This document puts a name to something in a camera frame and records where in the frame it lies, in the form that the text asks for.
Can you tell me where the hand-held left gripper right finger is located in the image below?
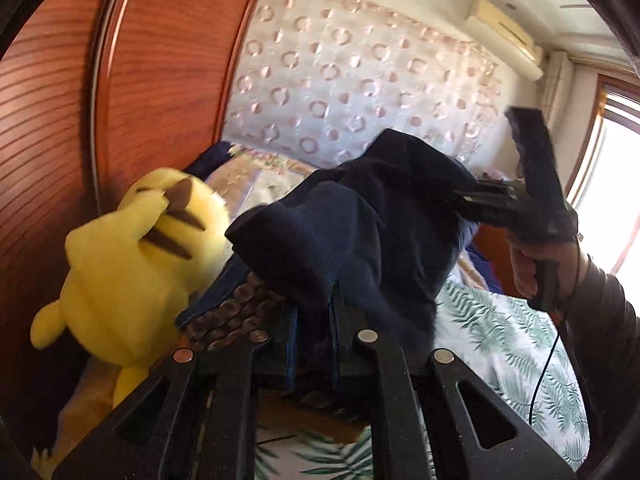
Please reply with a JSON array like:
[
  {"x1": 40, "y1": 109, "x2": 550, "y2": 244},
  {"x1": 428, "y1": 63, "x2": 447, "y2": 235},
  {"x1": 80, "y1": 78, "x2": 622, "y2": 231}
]
[{"x1": 327, "y1": 285, "x2": 578, "y2": 480}]

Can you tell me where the dark ring-patterned cloth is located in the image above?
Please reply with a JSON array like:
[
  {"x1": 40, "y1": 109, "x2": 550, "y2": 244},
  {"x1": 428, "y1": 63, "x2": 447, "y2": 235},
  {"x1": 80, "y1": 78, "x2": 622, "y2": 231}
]
[{"x1": 177, "y1": 275, "x2": 296, "y2": 356}]

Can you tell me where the navy printed T-shirt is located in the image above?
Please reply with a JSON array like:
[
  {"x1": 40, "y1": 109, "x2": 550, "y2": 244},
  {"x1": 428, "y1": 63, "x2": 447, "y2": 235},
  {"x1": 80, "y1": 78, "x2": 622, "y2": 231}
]
[{"x1": 225, "y1": 129, "x2": 481, "y2": 356}]

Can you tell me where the thin black cable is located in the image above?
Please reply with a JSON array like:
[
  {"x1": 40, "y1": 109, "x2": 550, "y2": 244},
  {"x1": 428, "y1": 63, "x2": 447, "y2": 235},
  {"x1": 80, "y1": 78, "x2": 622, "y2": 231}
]
[{"x1": 529, "y1": 232, "x2": 585, "y2": 423}]

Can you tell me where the floral blanket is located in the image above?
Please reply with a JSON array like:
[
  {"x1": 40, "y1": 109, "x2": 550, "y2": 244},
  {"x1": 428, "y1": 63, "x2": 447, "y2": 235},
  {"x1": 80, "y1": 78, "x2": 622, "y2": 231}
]
[{"x1": 205, "y1": 142, "x2": 321, "y2": 221}]

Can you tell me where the leaf-print bedsheet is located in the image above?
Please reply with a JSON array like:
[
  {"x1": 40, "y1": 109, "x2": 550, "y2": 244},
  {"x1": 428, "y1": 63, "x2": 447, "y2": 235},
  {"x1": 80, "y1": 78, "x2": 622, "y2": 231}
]
[{"x1": 255, "y1": 280, "x2": 591, "y2": 480}]

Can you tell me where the person's right hand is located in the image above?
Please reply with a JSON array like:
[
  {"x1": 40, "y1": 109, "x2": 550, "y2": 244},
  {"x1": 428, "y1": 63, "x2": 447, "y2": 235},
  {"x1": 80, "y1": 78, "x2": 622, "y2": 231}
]
[{"x1": 507, "y1": 237, "x2": 591, "y2": 307}]

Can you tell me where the wall air conditioner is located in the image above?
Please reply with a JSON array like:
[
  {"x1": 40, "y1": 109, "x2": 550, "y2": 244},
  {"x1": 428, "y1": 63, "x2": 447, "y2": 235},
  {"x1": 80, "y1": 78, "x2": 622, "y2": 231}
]
[{"x1": 465, "y1": 0, "x2": 546, "y2": 82}]

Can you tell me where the wooden slatted wardrobe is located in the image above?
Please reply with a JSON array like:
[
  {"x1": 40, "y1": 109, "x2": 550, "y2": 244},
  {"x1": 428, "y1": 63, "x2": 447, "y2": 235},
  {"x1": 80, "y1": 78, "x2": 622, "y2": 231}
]
[{"x1": 0, "y1": 0, "x2": 273, "y2": 441}]

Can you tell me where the navy blanket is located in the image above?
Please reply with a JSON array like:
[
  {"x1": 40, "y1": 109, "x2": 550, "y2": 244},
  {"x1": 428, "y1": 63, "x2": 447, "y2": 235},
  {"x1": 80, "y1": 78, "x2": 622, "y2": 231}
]
[{"x1": 187, "y1": 141, "x2": 236, "y2": 176}]

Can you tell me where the person's right forearm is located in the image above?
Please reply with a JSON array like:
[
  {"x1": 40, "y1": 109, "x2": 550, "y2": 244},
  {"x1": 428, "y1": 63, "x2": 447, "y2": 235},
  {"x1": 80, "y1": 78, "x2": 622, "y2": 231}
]
[{"x1": 560, "y1": 255, "x2": 640, "y2": 480}]

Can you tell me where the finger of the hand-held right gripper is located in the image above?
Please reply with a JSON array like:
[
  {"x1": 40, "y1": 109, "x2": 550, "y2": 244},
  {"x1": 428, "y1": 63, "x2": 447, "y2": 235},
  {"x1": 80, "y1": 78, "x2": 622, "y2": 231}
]
[
  {"x1": 470, "y1": 179, "x2": 522, "y2": 200},
  {"x1": 452, "y1": 191, "x2": 518, "y2": 226}
]

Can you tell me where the sheer circle-patterned curtain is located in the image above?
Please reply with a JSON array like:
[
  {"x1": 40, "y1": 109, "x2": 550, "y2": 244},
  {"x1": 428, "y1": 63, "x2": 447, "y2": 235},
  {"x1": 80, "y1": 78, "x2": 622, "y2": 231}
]
[{"x1": 220, "y1": 0, "x2": 503, "y2": 171}]

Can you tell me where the yellow plush toy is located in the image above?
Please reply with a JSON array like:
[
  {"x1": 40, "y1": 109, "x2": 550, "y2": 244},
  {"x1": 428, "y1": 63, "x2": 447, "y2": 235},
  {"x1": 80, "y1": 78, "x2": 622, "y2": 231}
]
[{"x1": 30, "y1": 167, "x2": 236, "y2": 478}]

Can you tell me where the wooden low cabinet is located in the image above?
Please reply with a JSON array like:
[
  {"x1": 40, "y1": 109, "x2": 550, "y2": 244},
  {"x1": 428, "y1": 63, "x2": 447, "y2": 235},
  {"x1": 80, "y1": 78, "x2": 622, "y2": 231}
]
[{"x1": 475, "y1": 225, "x2": 516, "y2": 281}]

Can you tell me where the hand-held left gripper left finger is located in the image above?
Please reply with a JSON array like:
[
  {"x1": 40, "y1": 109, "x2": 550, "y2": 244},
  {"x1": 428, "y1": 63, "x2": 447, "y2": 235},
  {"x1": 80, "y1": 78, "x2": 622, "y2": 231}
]
[{"x1": 52, "y1": 305, "x2": 301, "y2": 480}]

